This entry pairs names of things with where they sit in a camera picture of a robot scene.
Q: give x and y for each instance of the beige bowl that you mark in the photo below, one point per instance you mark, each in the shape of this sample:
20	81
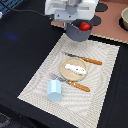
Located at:
124	15

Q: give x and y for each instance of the orange handled toy knife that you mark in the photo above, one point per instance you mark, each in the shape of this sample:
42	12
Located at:
84	58

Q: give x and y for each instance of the orange handled toy fork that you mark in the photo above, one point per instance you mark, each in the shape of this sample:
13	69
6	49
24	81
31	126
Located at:
72	83

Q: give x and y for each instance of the beige woven placemat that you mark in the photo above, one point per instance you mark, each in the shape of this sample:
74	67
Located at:
78	108

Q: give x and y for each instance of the large grey pot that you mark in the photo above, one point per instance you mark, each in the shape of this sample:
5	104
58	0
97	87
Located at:
74	33

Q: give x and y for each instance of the round wooden plate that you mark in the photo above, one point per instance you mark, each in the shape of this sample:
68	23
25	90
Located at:
68	74

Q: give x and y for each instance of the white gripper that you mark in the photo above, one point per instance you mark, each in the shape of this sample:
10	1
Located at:
70	10

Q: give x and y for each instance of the red toy tomato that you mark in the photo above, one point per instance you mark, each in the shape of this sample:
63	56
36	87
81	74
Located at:
84	26

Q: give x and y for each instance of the light blue toy carton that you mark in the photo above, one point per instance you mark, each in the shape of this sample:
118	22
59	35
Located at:
54	90

